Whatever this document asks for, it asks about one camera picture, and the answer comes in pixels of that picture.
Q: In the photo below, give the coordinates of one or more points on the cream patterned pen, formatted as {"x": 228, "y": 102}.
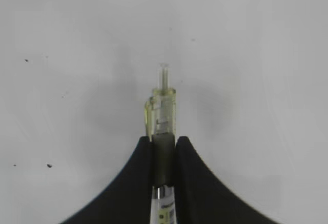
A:
{"x": 160, "y": 123}

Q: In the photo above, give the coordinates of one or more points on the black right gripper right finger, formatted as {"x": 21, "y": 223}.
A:
{"x": 200, "y": 197}

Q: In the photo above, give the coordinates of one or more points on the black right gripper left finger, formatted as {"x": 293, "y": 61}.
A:
{"x": 127, "y": 199}

